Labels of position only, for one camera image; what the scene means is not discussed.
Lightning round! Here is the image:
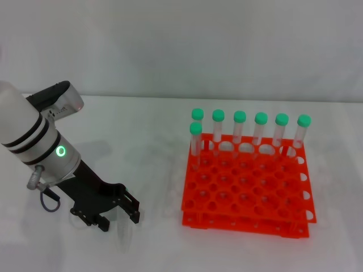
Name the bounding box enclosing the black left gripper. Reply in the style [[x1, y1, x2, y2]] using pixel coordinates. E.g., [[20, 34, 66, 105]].
[[56, 161, 141, 232]]

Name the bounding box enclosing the green capped clear test tube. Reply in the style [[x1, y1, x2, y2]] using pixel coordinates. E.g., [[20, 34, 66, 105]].
[[233, 110, 247, 158], [115, 188, 134, 252], [275, 113, 289, 162], [212, 109, 225, 156], [288, 114, 312, 165], [189, 122, 203, 171], [191, 108, 205, 142], [254, 112, 268, 159]]

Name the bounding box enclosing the orange test tube rack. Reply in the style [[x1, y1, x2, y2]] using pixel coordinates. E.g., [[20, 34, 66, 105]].
[[180, 133, 318, 239]]

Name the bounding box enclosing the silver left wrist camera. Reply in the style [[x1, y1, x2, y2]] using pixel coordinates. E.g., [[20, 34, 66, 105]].
[[25, 80, 85, 121]]

